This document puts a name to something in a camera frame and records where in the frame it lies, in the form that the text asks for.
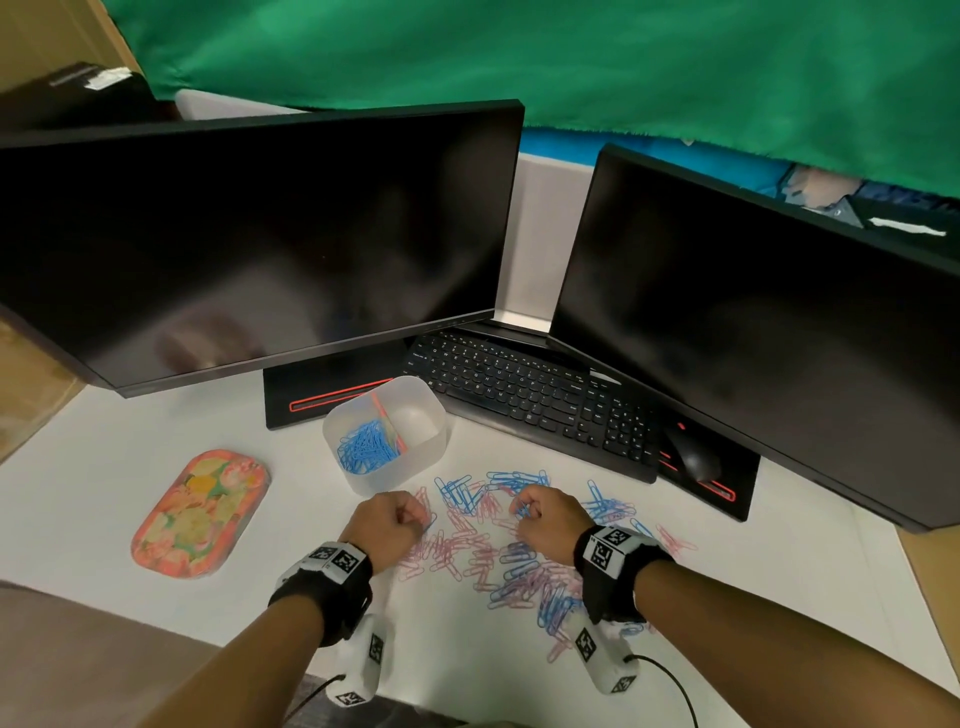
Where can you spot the pile of blue pink paperclips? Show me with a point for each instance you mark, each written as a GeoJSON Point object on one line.
{"type": "Point", "coordinates": [487, 555]}

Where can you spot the person's left forearm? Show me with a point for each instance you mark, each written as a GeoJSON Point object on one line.
{"type": "Point", "coordinates": [240, 667]}

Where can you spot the green cloth backdrop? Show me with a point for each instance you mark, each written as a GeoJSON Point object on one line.
{"type": "Point", "coordinates": [562, 60]}

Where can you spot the blue partition panel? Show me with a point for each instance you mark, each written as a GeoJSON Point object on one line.
{"type": "Point", "coordinates": [637, 154]}

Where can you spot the black red-trimmed desk mat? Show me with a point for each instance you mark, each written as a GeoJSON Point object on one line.
{"type": "Point", "coordinates": [315, 386]}

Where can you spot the person's right forearm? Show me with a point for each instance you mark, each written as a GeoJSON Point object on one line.
{"type": "Point", "coordinates": [772, 652]}

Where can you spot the translucent plastic divided container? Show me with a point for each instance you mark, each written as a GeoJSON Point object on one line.
{"type": "Point", "coordinates": [420, 457]}

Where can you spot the person's left hand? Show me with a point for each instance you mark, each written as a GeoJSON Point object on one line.
{"type": "Point", "coordinates": [382, 529]}

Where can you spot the black computer tower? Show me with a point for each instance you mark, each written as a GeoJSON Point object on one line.
{"type": "Point", "coordinates": [75, 101]}

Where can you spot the black computer monitor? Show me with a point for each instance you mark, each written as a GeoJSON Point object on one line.
{"type": "Point", "coordinates": [240, 247]}
{"type": "Point", "coordinates": [765, 337]}

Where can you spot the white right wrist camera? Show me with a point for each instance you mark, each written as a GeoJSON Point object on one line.
{"type": "Point", "coordinates": [604, 660]}

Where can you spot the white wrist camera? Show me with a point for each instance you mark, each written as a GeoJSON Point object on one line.
{"type": "Point", "coordinates": [604, 660]}
{"type": "Point", "coordinates": [364, 660]}

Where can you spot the right wristband with marker tags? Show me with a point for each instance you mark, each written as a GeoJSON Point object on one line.
{"type": "Point", "coordinates": [619, 577]}

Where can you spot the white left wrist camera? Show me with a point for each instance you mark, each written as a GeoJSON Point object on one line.
{"type": "Point", "coordinates": [364, 660]}

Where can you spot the wristband with marker tags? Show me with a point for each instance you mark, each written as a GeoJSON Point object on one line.
{"type": "Point", "coordinates": [619, 577]}
{"type": "Point", "coordinates": [322, 592]}

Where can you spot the left wristband with marker tags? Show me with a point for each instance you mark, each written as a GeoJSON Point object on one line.
{"type": "Point", "coordinates": [322, 592]}

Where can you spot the black computer mouse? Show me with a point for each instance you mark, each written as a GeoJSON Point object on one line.
{"type": "Point", "coordinates": [694, 456]}

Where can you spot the heap of sorted blue paperclips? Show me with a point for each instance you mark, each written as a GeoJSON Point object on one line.
{"type": "Point", "coordinates": [364, 448]}

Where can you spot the black equipment white labels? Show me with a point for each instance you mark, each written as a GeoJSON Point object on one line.
{"type": "Point", "coordinates": [907, 225]}

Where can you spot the floral orange tin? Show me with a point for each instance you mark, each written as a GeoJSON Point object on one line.
{"type": "Point", "coordinates": [199, 514]}

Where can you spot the black keyboard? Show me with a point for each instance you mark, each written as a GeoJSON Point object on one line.
{"type": "Point", "coordinates": [525, 394]}

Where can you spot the person's right hand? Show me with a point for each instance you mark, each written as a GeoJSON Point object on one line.
{"type": "Point", "coordinates": [555, 521]}

